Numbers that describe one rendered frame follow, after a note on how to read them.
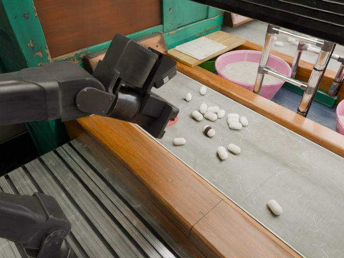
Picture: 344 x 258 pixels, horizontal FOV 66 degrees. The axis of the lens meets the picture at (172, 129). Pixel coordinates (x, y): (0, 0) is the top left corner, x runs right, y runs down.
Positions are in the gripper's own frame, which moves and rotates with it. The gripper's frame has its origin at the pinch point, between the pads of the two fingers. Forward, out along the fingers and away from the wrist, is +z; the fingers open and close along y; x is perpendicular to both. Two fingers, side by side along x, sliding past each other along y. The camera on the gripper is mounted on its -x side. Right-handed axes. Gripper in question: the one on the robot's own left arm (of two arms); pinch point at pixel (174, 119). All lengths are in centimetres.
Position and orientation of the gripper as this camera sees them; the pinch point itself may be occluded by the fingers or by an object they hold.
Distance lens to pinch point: 58.0
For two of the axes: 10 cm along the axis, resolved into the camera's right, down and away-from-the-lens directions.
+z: 5.7, 1.5, 8.1
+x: -4.7, 8.7, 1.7
